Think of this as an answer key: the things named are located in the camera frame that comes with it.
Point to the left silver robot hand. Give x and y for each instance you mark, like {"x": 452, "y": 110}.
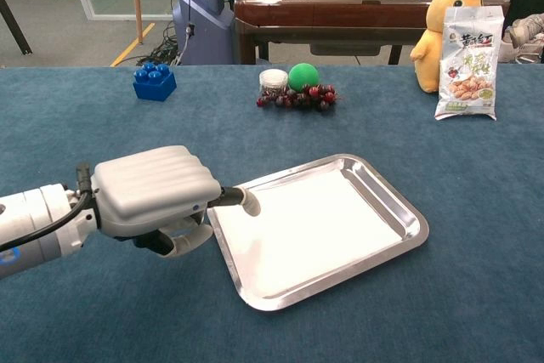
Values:
{"x": 153, "y": 188}

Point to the white sneaker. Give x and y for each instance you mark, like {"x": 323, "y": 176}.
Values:
{"x": 529, "y": 29}

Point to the black slanted table leg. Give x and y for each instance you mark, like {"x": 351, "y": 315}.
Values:
{"x": 15, "y": 25}

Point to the white paper napkin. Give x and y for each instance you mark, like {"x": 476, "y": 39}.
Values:
{"x": 306, "y": 231}

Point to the blue table cloth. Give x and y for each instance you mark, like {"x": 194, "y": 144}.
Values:
{"x": 127, "y": 316}

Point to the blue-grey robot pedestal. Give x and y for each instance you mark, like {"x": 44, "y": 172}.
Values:
{"x": 204, "y": 40}

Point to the yellow plush duck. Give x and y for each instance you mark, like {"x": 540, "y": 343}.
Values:
{"x": 433, "y": 40}

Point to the bunch of red grapes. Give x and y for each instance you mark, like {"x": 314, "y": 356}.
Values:
{"x": 302, "y": 99}

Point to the green ball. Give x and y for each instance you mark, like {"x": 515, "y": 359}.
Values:
{"x": 304, "y": 76}

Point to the brown mahjong table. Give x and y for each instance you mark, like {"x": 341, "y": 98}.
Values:
{"x": 340, "y": 14}

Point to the blue toy building block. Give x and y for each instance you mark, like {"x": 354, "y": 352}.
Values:
{"x": 155, "y": 84}

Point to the white peanut snack bag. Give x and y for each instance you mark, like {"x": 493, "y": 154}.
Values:
{"x": 469, "y": 65}

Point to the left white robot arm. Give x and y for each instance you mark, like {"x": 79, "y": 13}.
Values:
{"x": 38, "y": 227}

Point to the person in black trousers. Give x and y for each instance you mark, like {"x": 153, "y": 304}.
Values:
{"x": 525, "y": 1}

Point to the silver metal tray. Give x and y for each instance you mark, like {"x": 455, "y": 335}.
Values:
{"x": 382, "y": 188}

